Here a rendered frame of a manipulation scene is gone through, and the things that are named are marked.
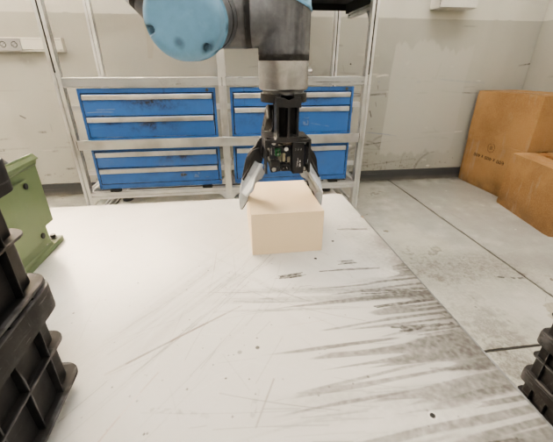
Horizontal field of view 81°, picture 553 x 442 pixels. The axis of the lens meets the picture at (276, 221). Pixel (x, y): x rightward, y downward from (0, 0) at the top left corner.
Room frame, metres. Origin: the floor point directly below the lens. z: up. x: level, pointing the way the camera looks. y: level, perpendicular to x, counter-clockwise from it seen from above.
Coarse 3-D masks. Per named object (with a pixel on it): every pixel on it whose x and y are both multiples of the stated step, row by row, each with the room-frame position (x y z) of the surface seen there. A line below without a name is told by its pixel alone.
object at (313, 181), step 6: (312, 168) 0.56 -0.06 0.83; (300, 174) 0.55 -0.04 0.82; (306, 174) 0.56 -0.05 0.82; (312, 174) 0.55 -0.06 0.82; (306, 180) 0.56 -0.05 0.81; (312, 180) 0.53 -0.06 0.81; (318, 180) 0.56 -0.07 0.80; (312, 186) 0.56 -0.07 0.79; (318, 186) 0.51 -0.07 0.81; (312, 192) 0.56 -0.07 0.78; (318, 192) 0.56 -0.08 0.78; (318, 198) 0.56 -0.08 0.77
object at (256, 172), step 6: (258, 162) 0.55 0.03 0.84; (252, 168) 0.54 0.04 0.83; (258, 168) 0.53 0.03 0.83; (252, 174) 0.54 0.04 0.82; (258, 174) 0.52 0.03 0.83; (246, 180) 0.54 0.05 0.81; (252, 180) 0.52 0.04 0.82; (258, 180) 0.54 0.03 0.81; (246, 186) 0.54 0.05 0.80; (252, 186) 0.50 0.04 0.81; (240, 192) 0.54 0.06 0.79; (246, 192) 0.51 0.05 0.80; (240, 198) 0.54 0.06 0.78; (246, 198) 0.54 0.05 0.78; (240, 204) 0.54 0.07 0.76
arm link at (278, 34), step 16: (256, 0) 0.50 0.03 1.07; (272, 0) 0.50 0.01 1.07; (288, 0) 0.50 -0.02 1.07; (304, 0) 0.51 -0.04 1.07; (256, 16) 0.50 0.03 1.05; (272, 16) 0.50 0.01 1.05; (288, 16) 0.50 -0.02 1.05; (304, 16) 0.51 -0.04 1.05; (256, 32) 0.51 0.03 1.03; (272, 32) 0.50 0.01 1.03; (288, 32) 0.50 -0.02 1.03; (304, 32) 0.51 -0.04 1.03; (272, 48) 0.50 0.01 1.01; (288, 48) 0.50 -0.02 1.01; (304, 48) 0.51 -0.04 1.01
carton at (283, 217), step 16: (256, 192) 0.57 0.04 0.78; (272, 192) 0.57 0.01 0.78; (288, 192) 0.57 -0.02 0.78; (304, 192) 0.57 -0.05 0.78; (256, 208) 0.50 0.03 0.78; (272, 208) 0.50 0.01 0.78; (288, 208) 0.50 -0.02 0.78; (304, 208) 0.50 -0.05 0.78; (320, 208) 0.50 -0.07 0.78; (256, 224) 0.47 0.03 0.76; (272, 224) 0.48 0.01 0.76; (288, 224) 0.48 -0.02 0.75; (304, 224) 0.48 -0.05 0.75; (320, 224) 0.49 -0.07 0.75; (256, 240) 0.47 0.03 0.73; (272, 240) 0.48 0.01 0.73; (288, 240) 0.48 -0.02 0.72; (304, 240) 0.48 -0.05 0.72; (320, 240) 0.49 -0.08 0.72
